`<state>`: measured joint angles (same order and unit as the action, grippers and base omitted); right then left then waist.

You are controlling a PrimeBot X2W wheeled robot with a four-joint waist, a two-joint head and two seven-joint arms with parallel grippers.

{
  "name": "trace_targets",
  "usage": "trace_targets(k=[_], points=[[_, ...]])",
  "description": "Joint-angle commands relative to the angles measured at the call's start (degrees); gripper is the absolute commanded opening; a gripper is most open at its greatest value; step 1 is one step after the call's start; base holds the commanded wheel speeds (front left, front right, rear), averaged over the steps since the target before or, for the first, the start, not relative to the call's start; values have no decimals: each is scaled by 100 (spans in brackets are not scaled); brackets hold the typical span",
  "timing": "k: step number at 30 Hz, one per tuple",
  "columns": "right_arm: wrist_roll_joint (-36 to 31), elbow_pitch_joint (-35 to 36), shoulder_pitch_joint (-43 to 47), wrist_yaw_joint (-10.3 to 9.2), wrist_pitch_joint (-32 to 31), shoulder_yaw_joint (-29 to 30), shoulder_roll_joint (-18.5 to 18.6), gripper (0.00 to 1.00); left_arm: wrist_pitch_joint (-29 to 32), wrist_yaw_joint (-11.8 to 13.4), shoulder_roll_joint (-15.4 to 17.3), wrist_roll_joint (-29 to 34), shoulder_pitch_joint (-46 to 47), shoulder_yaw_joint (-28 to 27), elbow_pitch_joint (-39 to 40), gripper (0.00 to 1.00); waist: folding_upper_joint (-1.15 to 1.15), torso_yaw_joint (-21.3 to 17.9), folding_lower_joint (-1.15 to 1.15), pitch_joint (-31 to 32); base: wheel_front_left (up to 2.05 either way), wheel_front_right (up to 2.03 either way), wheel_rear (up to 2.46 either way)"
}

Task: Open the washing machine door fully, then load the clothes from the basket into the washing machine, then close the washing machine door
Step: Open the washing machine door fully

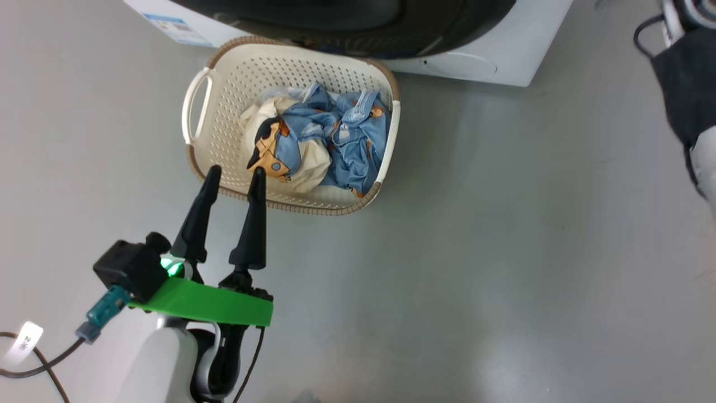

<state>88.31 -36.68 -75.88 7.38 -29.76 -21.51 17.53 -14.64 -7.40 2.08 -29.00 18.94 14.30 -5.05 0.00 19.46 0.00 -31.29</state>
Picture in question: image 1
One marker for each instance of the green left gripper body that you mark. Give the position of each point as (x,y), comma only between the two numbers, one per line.
(212,302)

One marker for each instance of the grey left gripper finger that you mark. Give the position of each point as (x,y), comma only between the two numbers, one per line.
(196,224)
(253,229)

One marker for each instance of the cream garment with printed figure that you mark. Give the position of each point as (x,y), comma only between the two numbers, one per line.
(310,162)

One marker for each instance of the blue garment with orange print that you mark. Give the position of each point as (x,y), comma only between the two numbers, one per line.
(358,140)

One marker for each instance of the round black washing machine door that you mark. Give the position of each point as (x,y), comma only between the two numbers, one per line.
(335,28)

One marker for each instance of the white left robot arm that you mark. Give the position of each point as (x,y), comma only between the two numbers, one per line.
(162,364)

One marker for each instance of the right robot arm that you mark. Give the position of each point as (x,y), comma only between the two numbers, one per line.
(688,84)

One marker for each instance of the cream perforated laundry basket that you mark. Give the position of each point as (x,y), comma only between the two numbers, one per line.
(235,84)

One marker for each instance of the white front-load washing machine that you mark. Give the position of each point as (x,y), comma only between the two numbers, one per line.
(503,56)

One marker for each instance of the blue energy label sticker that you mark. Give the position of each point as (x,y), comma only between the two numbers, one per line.
(176,29)

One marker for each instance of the round white filter cover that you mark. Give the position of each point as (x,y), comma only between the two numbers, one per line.
(464,64)

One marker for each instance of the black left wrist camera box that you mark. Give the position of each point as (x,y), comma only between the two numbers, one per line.
(126,268)

